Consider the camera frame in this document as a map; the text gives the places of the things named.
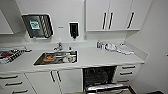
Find white upper cabinet small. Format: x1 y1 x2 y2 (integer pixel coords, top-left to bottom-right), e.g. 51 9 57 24
0 7 26 36

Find stainless steel dishwasher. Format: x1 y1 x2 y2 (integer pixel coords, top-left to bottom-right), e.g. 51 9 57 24
81 65 135 94

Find chrome sink faucet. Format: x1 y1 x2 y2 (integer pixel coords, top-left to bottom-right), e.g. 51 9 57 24
52 41 65 52

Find small white bottle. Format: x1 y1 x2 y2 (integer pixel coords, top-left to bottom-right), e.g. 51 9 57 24
100 42 106 51

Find blue dish soap bottle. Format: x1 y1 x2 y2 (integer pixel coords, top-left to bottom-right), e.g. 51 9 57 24
96 39 102 50

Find white wall outlet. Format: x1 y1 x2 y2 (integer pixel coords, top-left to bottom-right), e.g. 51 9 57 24
82 34 88 41

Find steel paper towel dispenser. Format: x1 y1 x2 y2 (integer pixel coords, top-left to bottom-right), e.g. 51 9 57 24
21 13 55 40

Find stainless steel sink basin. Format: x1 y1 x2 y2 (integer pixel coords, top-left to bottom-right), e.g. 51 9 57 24
32 49 80 67

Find black cabinet door handle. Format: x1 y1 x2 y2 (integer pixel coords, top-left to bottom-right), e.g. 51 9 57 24
101 12 108 31
107 12 115 31
126 11 136 30

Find black wall soap dispenser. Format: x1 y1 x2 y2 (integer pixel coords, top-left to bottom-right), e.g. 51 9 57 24
68 21 81 40

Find white cup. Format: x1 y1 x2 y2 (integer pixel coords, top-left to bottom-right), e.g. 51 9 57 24
66 54 75 64

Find white upper cabinet black handles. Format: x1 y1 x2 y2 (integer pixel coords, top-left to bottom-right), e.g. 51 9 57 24
84 0 153 33

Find small grey wall label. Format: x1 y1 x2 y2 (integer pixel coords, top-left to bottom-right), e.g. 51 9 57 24
57 25 65 30

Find white narrow drawer cabinet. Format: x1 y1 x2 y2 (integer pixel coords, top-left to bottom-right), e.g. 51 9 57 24
112 61 143 86

